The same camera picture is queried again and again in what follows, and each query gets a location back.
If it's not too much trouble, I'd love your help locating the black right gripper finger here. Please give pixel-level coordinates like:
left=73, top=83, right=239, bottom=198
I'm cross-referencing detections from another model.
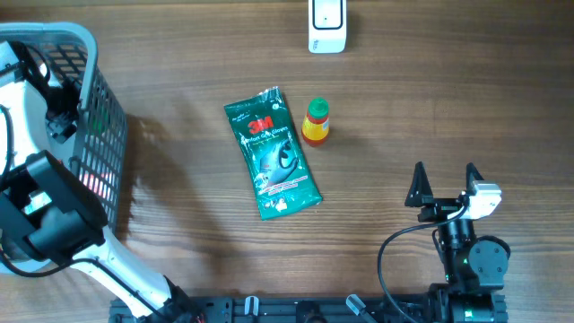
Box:
left=404, top=161, right=434, bottom=207
left=465, top=162, right=483, bottom=193

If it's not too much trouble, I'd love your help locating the red yellow sauce bottle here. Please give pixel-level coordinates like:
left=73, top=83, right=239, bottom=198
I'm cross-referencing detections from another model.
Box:
left=301, top=97, right=330, bottom=146

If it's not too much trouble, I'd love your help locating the green 3M gloves packet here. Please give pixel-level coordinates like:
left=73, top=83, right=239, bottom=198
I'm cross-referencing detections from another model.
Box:
left=223, top=87, right=323, bottom=221

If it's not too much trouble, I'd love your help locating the small red white box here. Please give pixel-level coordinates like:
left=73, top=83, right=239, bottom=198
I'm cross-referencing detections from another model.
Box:
left=81, top=170, right=113, bottom=202

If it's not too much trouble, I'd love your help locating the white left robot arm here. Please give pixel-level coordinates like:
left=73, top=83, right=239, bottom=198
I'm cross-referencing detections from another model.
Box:
left=1, top=39, right=201, bottom=322

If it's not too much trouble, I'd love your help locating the white barcode scanner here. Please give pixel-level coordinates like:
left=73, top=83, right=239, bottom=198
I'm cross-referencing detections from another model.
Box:
left=308, top=0, right=347, bottom=54

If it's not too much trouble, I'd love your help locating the grey plastic shopping basket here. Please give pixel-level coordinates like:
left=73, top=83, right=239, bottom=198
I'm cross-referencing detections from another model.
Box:
left=1, top=22, right=128, bottom=231

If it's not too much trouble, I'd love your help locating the black right camera cable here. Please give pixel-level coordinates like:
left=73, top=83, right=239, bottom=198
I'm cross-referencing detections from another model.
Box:
left=377, top=204, right=470, bottom=323

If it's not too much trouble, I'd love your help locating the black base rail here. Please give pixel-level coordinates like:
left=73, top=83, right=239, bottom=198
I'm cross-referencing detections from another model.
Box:
left=109, top=293, right=509, bottom=323

